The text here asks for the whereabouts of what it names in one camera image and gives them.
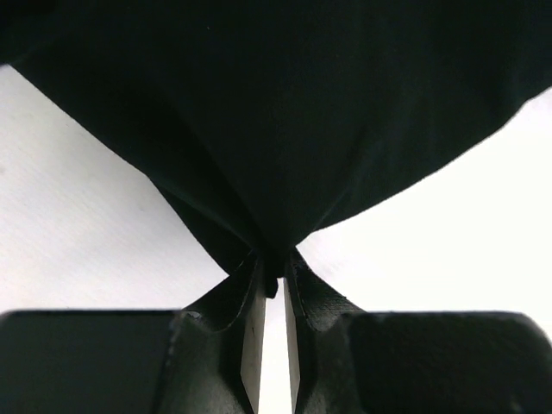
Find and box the black daisy print t-shirt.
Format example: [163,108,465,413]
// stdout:
[1,1,551,297]

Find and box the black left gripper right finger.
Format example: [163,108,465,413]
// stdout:
[284,252,551,414]

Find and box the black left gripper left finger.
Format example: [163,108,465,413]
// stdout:
[1,256,265,413]

